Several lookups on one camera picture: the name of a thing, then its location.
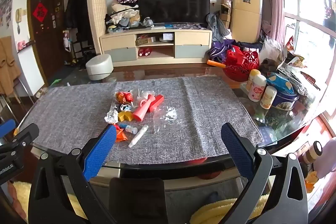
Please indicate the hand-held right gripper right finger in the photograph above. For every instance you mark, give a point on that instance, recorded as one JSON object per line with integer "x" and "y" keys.
{"x": 236, "y": 150}

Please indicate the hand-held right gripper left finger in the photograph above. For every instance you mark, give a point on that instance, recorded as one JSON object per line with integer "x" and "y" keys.
{"x": 99, "y": 150}

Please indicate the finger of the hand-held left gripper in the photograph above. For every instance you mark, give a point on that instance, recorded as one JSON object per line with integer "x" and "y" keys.
{"x": 26, "y": 134}
{"x": 7, "y": 128}

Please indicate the orange foil wrapper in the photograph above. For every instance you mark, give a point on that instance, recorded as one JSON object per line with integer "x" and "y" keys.
{"x": 121, "y": 135}

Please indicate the white paper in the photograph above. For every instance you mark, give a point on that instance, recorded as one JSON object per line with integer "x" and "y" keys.
{"x": 111, "y": 117}

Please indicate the small clear vial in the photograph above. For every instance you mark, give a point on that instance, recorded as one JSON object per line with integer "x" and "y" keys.
{"x": 130, "y": 129}

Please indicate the white plastic syringe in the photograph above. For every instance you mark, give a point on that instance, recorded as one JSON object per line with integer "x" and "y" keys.
{"x": 137, "y": 137}

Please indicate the yellow plastic piece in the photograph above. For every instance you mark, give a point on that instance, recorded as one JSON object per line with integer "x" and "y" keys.
{"x": 124, "y": 117}

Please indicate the small blue white wrapper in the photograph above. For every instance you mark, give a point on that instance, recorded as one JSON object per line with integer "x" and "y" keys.
{"x": 125, "y": 108}

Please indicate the coral ribbed plastic tube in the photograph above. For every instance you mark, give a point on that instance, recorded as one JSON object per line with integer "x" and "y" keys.
{"x": 140, "y": 112}

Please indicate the red orange candy wrapper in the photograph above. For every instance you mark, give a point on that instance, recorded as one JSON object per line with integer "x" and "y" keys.
{"x": 122, "y": 97}

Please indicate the red plastic block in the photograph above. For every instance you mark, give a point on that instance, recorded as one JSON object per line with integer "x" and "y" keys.
{"x": 157, "y": 101}

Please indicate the clear plastic film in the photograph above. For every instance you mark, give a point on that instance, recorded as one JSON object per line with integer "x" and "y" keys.
{"x": 169, "y": 113}

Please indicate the yellow fleece cushion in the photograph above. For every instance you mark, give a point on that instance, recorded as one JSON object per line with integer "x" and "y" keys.
{"x": 21, "y": 192}
{"x": 210, "y": 211}

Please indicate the grey woven table mat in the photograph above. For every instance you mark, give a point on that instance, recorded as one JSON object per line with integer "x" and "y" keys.
{"x": 218, "y": 108}
{"x": 65, "y": 113}

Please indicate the white bottle yellow label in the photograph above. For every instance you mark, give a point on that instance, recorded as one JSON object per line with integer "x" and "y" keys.
{"x": 267, "y": 98}

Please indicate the black chair back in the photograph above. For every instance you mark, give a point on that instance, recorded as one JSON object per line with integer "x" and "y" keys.
{"x": 136, "y": 200}

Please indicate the blue round cookie tin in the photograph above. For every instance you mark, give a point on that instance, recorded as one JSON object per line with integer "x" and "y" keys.
{"x": 284, "y": 102}

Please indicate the thermos bottle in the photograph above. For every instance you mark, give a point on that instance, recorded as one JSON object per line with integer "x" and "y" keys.
{"x": 312, "y": 154}

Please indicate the white bottle yellow cap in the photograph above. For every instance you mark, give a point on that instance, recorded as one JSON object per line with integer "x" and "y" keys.
{"x": 253, "y": 75}

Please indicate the red plastic basket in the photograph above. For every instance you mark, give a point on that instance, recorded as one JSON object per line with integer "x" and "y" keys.
{"x": 236, "y": 71}

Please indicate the blue yellow tissue pack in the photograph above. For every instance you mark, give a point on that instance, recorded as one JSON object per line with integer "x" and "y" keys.
{"x": 279, "y": 82}

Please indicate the orange plastic toy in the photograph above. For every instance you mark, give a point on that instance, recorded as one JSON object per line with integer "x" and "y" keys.
{"x": 311, "y": 182}

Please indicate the white round stool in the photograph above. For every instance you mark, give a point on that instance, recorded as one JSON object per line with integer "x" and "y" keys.
{"x": 99, "y": 66}

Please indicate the lilac plastic container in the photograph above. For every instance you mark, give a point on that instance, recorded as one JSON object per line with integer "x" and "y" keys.
{"x": 328, "y": 161}

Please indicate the brown wooden door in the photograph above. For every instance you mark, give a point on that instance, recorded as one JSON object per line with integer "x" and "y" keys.
{"x": 44, "y": 43}

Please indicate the purple cloth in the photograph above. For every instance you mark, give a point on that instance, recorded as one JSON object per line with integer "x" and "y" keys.
{"x": 218, "y": 50}

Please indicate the black shoe rack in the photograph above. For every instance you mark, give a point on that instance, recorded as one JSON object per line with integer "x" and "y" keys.
{"x": 81, "y": 48}

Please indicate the pile of plastic snack bags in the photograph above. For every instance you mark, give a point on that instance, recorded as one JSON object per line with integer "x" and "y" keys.
{"x": 273, "y": 48}

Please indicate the wooden TV cabinet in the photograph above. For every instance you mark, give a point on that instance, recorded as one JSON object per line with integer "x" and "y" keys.
{"x": 118, "y": 39}

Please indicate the small cardboard box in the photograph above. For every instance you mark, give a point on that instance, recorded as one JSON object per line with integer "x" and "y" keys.
{"x": 143, "y": 41}

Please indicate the red diamond door decoration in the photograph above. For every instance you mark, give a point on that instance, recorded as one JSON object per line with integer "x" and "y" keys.
{"x": 40, "y": 11}

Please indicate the grey hanging clothes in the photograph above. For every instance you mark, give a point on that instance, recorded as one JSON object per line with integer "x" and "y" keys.
{"x": 216, "y": 27}

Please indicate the white electronic device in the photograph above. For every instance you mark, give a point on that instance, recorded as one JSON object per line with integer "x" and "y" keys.
{"x": 167, "y": 37}

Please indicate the blue patterned cloth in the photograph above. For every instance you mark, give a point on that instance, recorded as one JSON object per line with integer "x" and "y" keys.
{"x": 189, "y": 26}

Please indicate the beige standing air conditioner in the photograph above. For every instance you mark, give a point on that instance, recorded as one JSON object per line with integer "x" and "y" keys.
{"x": 245, "y": 16}

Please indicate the stacked cardboard boxes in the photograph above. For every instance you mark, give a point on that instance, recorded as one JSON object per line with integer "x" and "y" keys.
{"x": 225, "y": 16}

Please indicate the black coats on rack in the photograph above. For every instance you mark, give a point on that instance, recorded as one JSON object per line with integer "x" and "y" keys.
{"x": 76, "y": 8}

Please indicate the pile of clothes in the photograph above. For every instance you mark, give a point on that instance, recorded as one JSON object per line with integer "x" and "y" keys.
{"x": 123, "y": 16}

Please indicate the woven folding screen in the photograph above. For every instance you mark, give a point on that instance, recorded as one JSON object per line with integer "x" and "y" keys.
{"x": 97, "y": 11}

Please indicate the window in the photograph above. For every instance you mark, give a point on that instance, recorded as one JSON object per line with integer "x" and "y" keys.
{"x": 309, "y": 16}

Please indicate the black television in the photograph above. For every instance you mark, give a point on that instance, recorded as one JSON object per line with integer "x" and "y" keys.
{"x": 173, "y": 3}

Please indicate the beige wall intercom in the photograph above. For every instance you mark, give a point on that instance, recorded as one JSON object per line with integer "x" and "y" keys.
{"x": 18, "y": 15}

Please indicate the wall photo collage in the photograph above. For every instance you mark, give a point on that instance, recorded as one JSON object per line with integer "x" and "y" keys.
{"x": 5, "y": 11}

